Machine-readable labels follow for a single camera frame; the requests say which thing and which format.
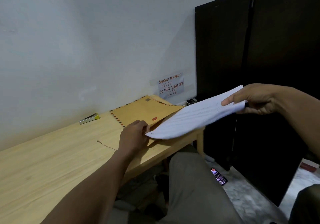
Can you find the person's right hand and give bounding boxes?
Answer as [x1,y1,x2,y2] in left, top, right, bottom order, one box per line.
[221,83,288,115]

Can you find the person's left hand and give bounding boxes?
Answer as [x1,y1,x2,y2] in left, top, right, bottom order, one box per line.
[118,120,150,154]

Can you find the brown striped-edge envelope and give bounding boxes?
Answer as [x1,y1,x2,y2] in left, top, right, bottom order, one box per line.
[109,95,185,147]

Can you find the white paper sheets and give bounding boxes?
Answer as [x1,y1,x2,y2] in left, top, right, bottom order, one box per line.
[145,85,247,140]

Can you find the person's left forearm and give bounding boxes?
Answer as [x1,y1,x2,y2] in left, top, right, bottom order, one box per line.
[40,147,140,224]

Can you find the person's right forearm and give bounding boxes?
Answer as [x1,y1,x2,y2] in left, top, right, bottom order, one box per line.
[274,86,320,159]

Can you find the dark wooden cabinet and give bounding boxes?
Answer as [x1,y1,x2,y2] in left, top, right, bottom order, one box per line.
[194,0,320,207]

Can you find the taped handwritten paper notice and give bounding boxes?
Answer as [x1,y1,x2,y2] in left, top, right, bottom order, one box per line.
[149,72,195,100]

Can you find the silver yellow stapler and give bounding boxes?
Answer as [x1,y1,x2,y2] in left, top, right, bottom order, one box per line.
[79,113,101,125]

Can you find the light wooden table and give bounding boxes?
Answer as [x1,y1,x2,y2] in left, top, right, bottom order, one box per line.
[0,94,206,224]

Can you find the black smartphone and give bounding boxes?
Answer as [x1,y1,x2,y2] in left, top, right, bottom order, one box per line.
[210,167,228,186]

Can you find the person's grey trouser leg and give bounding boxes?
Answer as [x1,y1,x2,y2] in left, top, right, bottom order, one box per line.
[150,152,244,224]

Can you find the red white box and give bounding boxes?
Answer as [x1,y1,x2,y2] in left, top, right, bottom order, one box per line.
[299,159,320,173]

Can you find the thin string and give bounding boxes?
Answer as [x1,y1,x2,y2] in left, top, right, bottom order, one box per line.
[97,140,118,151]

